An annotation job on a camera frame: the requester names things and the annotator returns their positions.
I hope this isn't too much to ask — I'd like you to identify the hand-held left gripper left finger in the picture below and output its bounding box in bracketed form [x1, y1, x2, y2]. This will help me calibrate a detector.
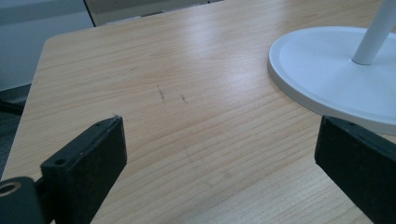
[40, 115, 128, 224]

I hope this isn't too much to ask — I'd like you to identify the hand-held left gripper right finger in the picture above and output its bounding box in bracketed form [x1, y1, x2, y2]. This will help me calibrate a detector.
[314, 115, 396, 224]

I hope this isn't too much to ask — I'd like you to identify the white lamp stand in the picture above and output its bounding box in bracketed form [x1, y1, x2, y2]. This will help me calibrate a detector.
[266, 0, 396, 136]

